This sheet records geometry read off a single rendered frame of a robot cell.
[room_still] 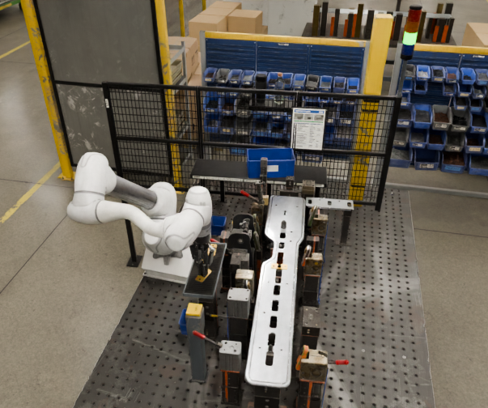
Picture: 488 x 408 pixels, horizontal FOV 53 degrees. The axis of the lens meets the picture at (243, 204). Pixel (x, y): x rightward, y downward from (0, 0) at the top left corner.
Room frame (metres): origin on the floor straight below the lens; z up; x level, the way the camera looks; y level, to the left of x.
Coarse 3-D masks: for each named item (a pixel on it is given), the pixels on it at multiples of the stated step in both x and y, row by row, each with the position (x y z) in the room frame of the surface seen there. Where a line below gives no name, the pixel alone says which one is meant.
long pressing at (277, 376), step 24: (288, 216) 2.35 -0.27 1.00; (288, 240) 2.13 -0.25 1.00; (264, 264) 1.93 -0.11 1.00; (288, 264) 1.93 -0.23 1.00; (264, 288) 1.75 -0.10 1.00; (288, 288) 1.75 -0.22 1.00; (288, 312) 1.59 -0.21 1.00; (264, 336) 1.46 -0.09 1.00; (288, 336) 1.46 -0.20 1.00; (264, 360) 1.33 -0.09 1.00; (288, 360) 1.33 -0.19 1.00; (264, 384) 1.22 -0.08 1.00; (288, 384) 1.22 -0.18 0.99
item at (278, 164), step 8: (248, 152) 2.89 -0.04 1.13; (256, 152) 2.89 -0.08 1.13; (264, 152) 2.90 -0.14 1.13; (272, 152) 2.90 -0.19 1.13; (280, 152) 2.90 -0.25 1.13; (288, 152) 2.90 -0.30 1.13; (248, 160) 2.74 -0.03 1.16; (256, 160) 2.74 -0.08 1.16; (272, 160) 2.74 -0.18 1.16; (280, 160) 2.74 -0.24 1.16; (288, 160) 2.74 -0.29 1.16; (248, 168) 2.74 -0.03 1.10; (256, 168) 2.73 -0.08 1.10; (272, 168) 2.74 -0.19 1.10; (280, 168) 2.74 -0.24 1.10; (288, 168) 2.75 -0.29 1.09; (248, 176) 2.74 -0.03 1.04; (256, 176) 2.73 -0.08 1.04; (272, 176) 2.74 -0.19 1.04; (280, 176) 2.74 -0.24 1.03
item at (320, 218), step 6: (318, 216) 2.29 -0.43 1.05; (324, 216) 2.29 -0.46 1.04; (312, 222) 2.27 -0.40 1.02; (318, 222) 2.27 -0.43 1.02; (324, 222) 2.26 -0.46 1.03; (312, 228) 2.27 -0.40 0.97; (318, 228) 2.27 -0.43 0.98; (324, 228) 2.27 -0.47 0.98; (312, 234) 2.27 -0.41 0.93; (318, 234) 2.27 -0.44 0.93; (324, 234) 2.26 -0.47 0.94; (324, 252) 2.28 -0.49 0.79; (324, 258) 2.28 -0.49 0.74
